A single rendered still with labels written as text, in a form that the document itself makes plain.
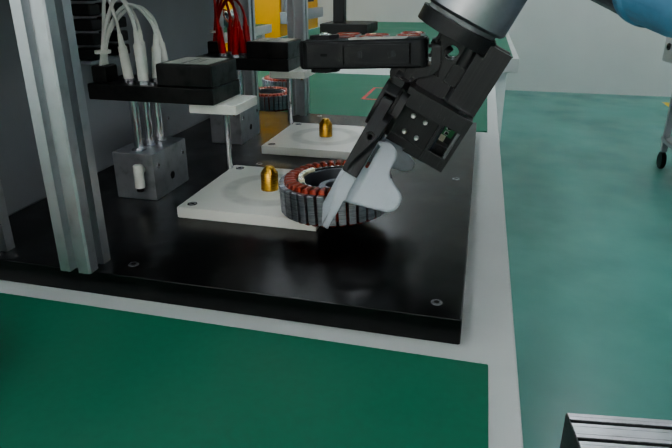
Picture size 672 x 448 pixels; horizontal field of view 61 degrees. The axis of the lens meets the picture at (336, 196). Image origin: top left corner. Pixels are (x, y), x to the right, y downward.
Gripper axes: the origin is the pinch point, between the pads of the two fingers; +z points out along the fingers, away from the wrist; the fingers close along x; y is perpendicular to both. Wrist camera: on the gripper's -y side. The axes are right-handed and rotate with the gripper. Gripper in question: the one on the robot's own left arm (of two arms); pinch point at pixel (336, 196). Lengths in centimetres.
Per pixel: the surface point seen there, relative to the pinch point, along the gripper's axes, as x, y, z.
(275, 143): 23.2, -12.1, 8.2
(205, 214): -2.6, -10.6, 8.0
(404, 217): 2.9, 7.2, -0.5
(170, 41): 30.4, -35.1, 5.3
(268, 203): 0.5, -5.8, 4.9
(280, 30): 353, -106, 70
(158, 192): 1.6, -17.6, 11.3
